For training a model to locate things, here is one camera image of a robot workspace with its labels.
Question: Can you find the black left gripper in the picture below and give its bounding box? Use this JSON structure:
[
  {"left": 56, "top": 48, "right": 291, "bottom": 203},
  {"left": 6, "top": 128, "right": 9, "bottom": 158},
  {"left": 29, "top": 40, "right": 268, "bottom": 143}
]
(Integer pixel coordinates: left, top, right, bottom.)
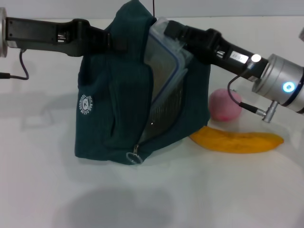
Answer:
[{"left": 4, "top": 17, "right": 129, "bottom": 57}]

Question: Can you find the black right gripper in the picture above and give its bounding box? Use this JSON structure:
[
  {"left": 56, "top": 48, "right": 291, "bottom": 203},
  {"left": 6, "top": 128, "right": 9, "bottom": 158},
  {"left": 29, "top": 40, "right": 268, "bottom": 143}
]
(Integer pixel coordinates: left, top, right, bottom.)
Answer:
[{"left": 163, "top": 20, "right": 271, "bottom": 81}]

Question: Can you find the clear blue-rimmed food container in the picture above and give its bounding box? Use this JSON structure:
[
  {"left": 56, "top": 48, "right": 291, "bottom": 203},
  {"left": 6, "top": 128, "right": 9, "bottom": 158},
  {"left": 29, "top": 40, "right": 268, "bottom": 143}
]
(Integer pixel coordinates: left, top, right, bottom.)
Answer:
[{"left": 142, "top": 16, "right": 199, "bottom": 107}]

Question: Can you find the dark teal insulated lunch bag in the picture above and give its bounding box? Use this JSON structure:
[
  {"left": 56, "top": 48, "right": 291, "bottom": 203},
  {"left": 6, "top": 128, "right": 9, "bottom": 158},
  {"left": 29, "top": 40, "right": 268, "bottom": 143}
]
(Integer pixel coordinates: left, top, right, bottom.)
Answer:
[{"left": 75, "top": 0, "right": 212, "bottom": 167}]

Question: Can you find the pink peach toy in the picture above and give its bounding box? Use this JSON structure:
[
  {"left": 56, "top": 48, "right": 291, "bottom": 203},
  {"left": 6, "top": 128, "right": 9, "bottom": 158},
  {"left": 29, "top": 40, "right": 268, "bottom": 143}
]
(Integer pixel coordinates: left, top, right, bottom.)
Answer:
[{"left": 208, "top": 88, "right": 243, "bottom": 122}]

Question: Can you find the metal zipper pull ring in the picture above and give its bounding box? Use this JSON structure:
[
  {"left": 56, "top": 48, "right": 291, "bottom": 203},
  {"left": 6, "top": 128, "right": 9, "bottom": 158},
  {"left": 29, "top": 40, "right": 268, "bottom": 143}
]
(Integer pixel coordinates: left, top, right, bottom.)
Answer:
[{"left": 125, "top": 143, "right": 143, "bottom": 165}]

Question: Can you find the yellow banana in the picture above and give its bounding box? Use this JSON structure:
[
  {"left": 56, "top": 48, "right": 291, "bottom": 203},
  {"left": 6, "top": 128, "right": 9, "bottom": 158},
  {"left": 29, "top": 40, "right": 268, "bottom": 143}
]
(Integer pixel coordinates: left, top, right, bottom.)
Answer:
[{"left": 189, "top": 126, "right": 285, "bottom": 154}]

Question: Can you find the right arm cable with connector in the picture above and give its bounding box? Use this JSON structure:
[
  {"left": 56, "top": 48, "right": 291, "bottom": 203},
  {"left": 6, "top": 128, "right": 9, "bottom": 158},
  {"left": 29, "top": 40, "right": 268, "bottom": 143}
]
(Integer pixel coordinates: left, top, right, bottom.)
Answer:
[{"left": 227, "top": 67, "right": 279, "bottom": 124}]

